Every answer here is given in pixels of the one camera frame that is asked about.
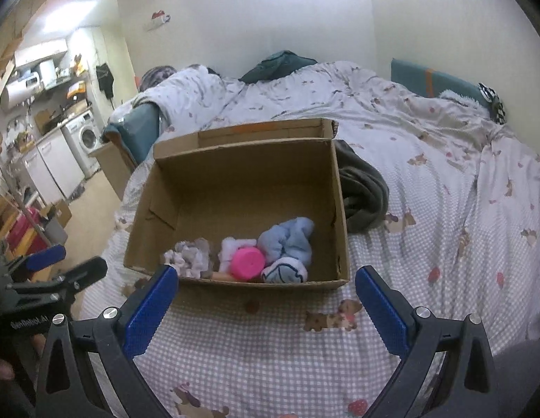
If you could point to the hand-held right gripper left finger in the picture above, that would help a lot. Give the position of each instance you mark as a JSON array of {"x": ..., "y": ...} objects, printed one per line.
[{"x": 148, "y": 309}]

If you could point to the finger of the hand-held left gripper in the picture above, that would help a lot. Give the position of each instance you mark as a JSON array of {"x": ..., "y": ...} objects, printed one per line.
[
  {"x": 45, "y": 256},
  {"x": 84, "y": 272}
]

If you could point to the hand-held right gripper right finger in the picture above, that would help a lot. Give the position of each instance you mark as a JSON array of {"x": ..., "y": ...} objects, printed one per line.
[{"x": 383, "y": 313}]

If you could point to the white grey fluffy sock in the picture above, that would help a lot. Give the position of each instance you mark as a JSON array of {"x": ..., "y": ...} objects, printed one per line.
[{"x": 182, "y": 263}]

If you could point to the tan soft roll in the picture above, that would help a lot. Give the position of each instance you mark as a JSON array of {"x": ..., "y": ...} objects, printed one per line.
[{"x": 222, "y": 276}]

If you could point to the brown cardboard box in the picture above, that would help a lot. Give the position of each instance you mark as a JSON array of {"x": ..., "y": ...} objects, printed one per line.
[{"x": 252, "y": 191}]

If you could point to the person's left hand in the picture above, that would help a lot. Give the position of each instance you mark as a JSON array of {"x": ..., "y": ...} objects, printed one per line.
[{"x": 2, "y": 368}]

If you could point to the grey plastic container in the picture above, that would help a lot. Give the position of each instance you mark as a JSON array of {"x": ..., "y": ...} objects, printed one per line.
[{"x": 56, "y": 230}]

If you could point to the pink storage box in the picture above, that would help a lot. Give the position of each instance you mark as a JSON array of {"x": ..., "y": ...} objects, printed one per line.
[{"x": 21, "y": 230}]

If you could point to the small cardboard box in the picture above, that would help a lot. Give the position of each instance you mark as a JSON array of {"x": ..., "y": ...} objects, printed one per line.
[{"x": 58, "y": 212}]

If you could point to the white low fridge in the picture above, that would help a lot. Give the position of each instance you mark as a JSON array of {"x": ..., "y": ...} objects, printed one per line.
[{"x": 56, "y": 170}]

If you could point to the wooden bedside cabinet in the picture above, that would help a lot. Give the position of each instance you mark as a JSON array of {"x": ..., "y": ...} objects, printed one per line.
[{"x": 113, "y": 170}]

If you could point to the white washing machine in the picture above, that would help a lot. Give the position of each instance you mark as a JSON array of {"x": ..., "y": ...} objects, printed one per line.
[{"x": 82, "y": 143}]

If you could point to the light blue fluffy sock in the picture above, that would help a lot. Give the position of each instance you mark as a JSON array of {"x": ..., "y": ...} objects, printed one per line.
[{"x": 287, "y": 244}]

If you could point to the dark grey blanket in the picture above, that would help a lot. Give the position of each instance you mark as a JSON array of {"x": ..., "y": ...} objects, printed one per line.
[{"x": 365, "y": 191}]

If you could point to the white water heater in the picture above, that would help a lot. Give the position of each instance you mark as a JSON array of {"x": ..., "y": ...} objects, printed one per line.
[{"x": 12, "y": 96}]

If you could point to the white microwave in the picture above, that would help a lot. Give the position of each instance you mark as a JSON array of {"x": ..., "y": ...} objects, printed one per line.
[{"x": 46, "y": 72}]

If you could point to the black hanging bag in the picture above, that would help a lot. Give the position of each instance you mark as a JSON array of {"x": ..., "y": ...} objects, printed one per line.
[{"x": 105, "y": 78}]

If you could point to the grey patterned pillow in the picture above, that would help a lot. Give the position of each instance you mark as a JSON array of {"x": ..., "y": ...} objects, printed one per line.
[{"x": 158, "y": 76}]

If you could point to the white fluffy cloth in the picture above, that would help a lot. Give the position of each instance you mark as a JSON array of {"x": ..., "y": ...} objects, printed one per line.
[{"x": 463, "y": 100}]

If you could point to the black white checkered cloth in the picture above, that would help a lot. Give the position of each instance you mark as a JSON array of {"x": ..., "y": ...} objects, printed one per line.
[{"x": 492, "y": 102}]

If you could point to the teal cushion with orange stripe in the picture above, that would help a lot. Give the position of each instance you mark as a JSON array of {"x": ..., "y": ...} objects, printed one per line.
[{"x": 413, "y": 76}]

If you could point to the dark teal pillow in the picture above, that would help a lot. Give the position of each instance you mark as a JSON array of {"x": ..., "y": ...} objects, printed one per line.
[{"x": 278, "y": 67}]

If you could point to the teal padded bed frame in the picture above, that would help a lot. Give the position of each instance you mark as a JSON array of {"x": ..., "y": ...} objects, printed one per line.
[{"x": 139, "y": 130}]

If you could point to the red white wall sticker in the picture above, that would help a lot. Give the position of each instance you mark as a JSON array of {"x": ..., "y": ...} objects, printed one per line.
[{"x": 158, "y": 21}]

